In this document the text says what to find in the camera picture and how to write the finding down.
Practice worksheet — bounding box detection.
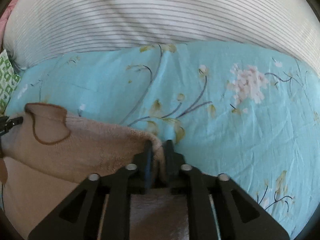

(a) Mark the turquoise floral bed sheet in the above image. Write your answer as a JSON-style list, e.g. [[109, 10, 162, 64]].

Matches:
[[6, 42, 319, 238]]

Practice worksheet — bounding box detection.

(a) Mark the beige knit sweater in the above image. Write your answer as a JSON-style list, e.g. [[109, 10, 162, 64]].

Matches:
[[0, 102, 190, 240]]

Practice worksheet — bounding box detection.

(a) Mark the pink padded blanket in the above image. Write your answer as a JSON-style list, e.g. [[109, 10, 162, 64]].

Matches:
[[0, 0, 18, 47]]

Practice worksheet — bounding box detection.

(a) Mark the green white patterned pillow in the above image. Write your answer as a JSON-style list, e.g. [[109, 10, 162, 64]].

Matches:
[[0, 50, 21, 116]]

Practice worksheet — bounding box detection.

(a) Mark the white striped quilt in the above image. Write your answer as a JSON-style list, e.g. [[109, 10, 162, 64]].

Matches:
[[1, 0, 319, 70]]

